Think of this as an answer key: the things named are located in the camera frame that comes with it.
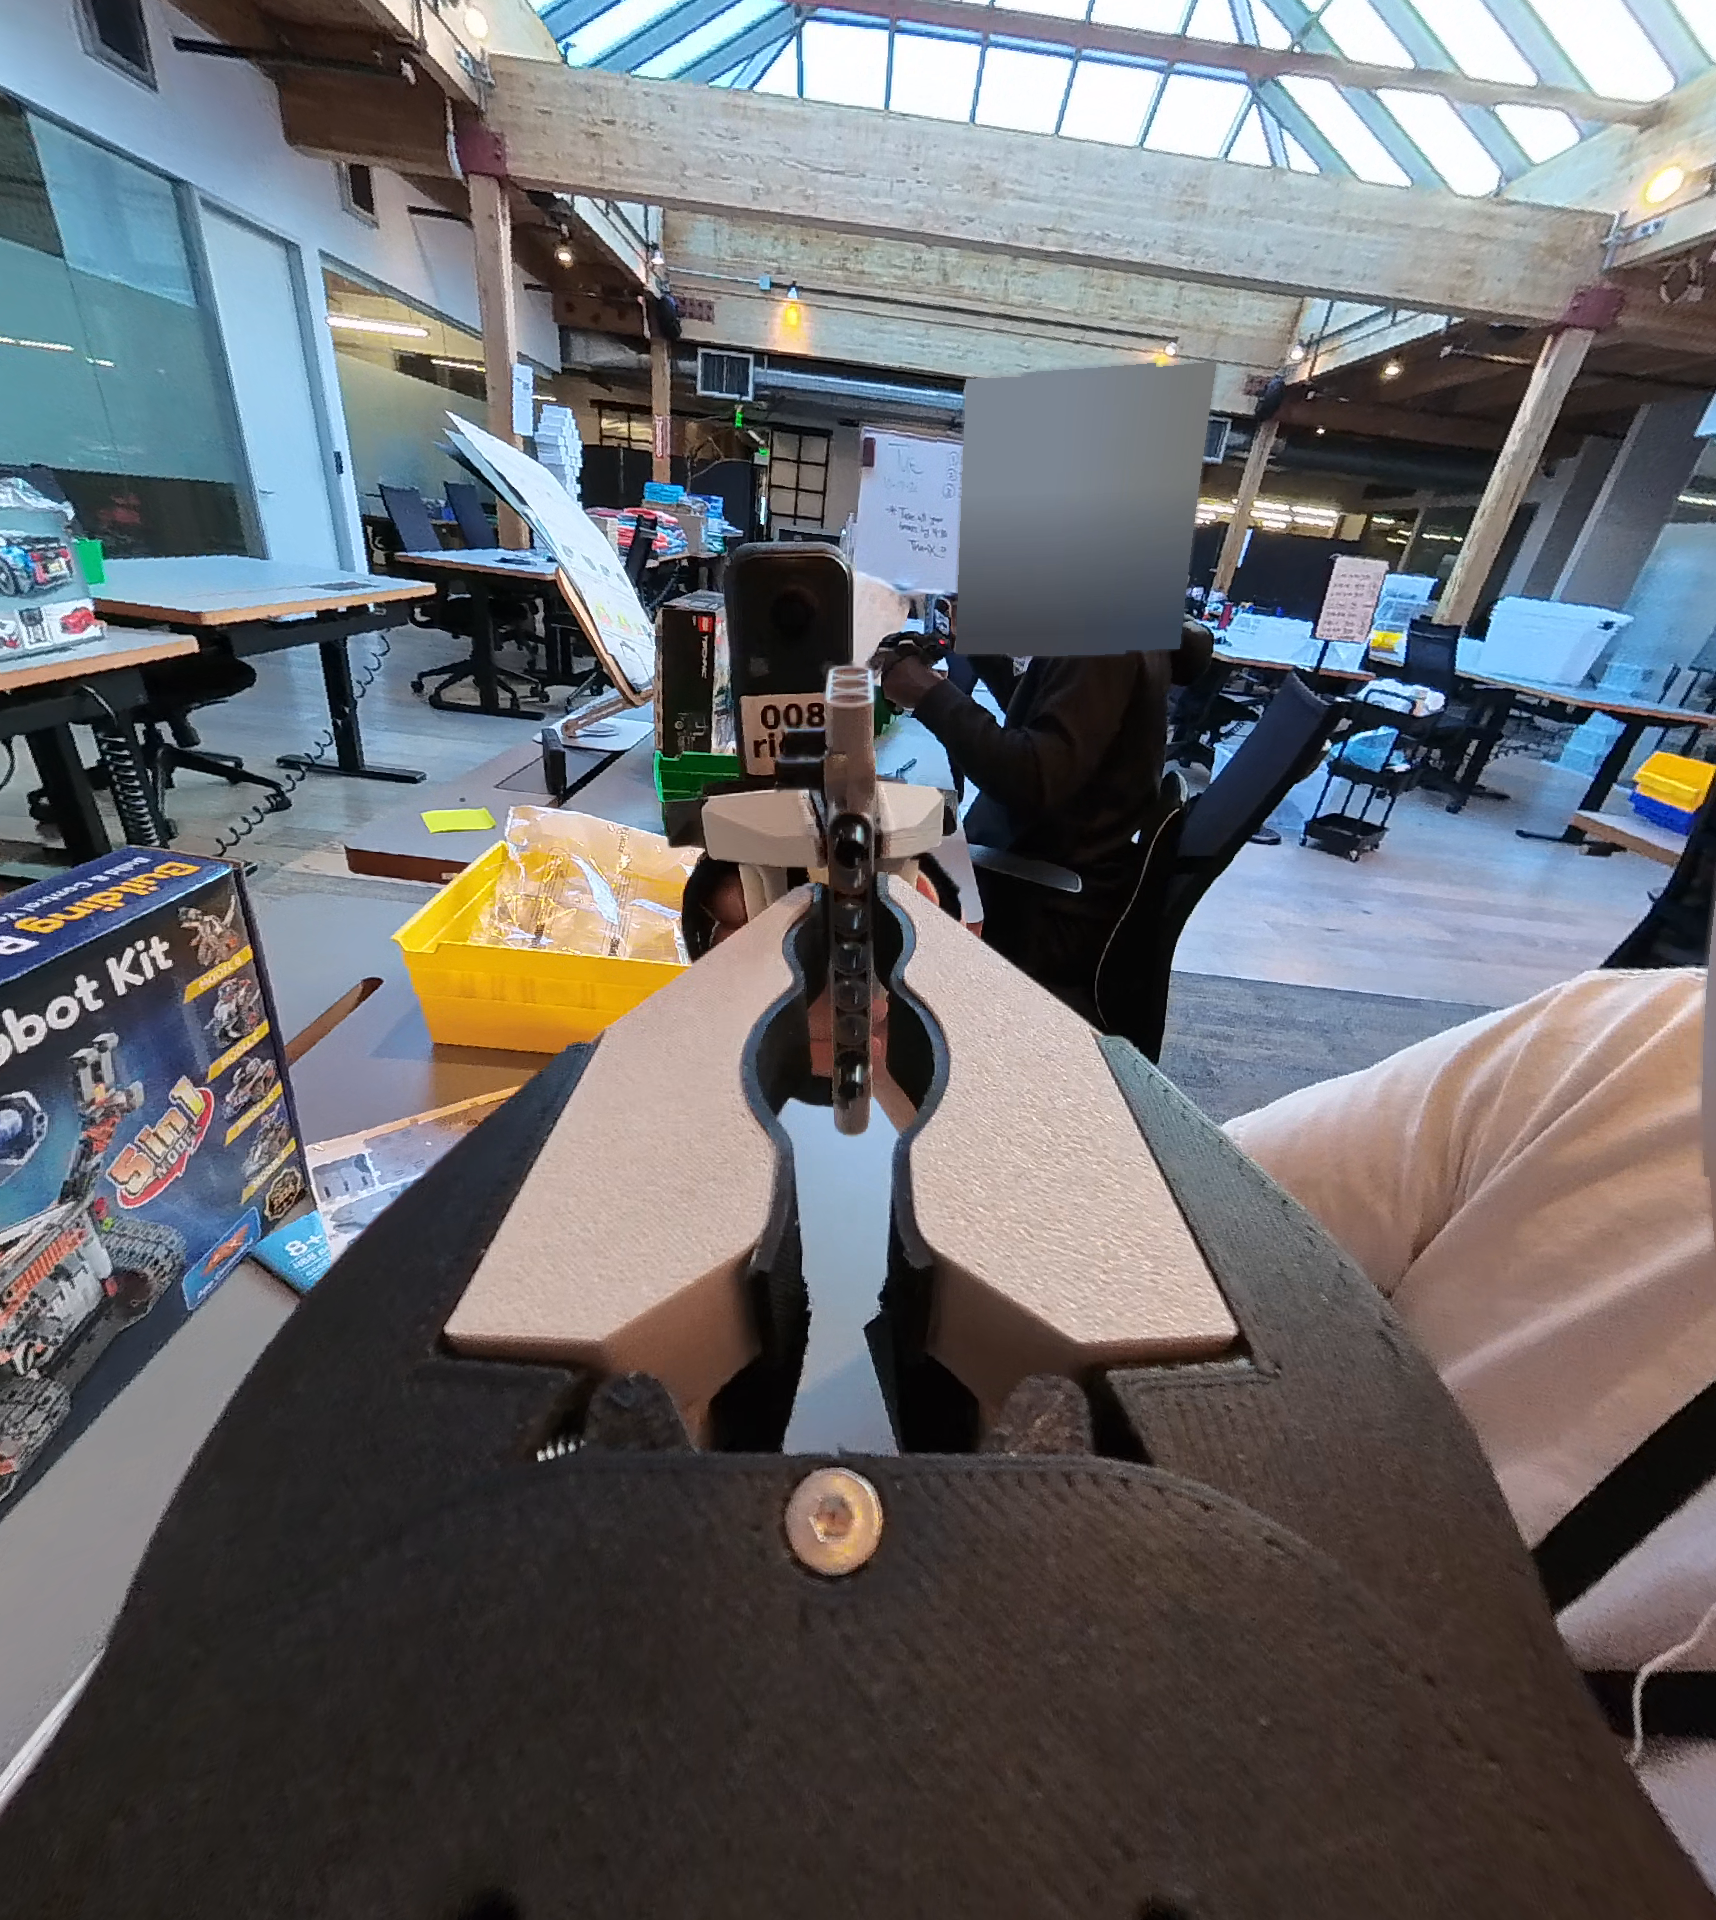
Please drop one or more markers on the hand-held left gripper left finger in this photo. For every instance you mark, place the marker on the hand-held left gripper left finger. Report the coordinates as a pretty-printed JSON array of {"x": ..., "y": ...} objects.
[{"x": 619, "y": 1184}]

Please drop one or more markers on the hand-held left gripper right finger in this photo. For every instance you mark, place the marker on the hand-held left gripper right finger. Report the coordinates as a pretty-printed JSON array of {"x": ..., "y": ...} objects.
[{"x": 1053, "y": 1184}]

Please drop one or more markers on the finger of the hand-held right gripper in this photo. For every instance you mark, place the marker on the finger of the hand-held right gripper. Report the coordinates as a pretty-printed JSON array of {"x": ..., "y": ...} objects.
[
  {"x": 911, "y": 829},
  {"x": 761, "y": 833}
]

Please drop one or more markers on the light grey perforated building beam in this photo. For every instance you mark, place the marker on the light grey perforated building beam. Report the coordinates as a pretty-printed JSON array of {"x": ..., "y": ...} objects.
[{"x": 848, "y": 735}]

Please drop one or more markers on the black perforated building beam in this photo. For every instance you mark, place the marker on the black perforated building beam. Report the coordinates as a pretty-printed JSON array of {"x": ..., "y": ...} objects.
[{"x": 846, "y": 961}]

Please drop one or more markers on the brown wooden desk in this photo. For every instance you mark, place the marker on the brown wooden desk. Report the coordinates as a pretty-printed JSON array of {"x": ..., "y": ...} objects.
[{"x": 498, "y": 780}]

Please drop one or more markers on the wood top office desk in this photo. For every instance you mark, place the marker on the wood top office desk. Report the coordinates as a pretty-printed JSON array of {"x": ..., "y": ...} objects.
[
  {"x": 32, "y": 669},
  {"x": 1579, "y": 699},
  {"x": 258, "y": 588},
  {"x": 477, "y": 566}
]

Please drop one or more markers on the grey desk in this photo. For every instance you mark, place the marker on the grey desk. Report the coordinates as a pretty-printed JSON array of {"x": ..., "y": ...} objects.
[{"x": 18, "y": 1650}]

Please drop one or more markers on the green plastic bin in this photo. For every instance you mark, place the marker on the green plastic bin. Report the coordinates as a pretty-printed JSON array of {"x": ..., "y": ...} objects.
[{"x": 693, "y": 802}]

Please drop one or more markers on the black toy box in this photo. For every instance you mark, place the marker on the black toy box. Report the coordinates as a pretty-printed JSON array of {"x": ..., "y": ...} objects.
[{"x": 690, "y": 675}]

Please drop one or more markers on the whiteboard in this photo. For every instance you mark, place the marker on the whiteboard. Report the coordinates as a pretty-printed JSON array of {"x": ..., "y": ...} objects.
[{"x": 907, "y": 511}]

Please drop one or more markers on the pile of clear plastic bags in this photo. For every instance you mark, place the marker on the pile of clear plastic bags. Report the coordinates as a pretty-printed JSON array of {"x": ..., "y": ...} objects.
[{"x": 573, "y": 885}]

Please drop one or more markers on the yellow plastic bin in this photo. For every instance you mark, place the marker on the yellow plastic bin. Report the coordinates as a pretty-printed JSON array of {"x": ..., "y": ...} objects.
[{"x": 498, "y": 1004}]

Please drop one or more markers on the sticker sheet in plastic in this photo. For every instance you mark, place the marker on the sticker sheet in plastic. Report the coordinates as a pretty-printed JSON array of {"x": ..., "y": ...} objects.
[{"x": 362, "y": 1171}]

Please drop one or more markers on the yellow sticky note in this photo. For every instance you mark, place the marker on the yellow sticky note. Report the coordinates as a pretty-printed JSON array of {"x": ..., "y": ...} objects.
[{"x": 457, "y": 819}]

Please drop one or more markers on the black office chair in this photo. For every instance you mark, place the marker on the black office chair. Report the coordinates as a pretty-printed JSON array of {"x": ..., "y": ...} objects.
[
  {"x": 1249, "y": 811},
  {"x": 452, "y": 600}
]

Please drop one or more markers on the black utility cart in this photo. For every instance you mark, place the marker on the black utility cart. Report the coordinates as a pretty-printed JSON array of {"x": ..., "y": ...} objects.
[{"x": 1361, "y": 794}]

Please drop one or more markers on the white paper sign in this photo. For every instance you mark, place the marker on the white paper sign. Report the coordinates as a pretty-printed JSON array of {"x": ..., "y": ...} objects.
[{"x": 1351, "y": 597}]

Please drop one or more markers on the blue robot kit box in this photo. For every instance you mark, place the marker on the blue robot kit box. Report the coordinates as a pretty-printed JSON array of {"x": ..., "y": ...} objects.
[{"x": 78, "y": 1125}]

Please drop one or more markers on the white storage bin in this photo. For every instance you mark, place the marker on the white storage bin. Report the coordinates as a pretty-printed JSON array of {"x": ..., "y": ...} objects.
[{"x": 1549, "y": 639}]

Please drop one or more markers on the small yellow bin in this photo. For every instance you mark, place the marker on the small yellow bin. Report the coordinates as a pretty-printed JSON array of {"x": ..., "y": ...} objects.
[{"x": 1676, "y": 777}]

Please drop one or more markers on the toy car box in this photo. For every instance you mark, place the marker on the toy car box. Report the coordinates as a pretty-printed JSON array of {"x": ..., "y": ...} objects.
[{"x": 2, "y": 578}]

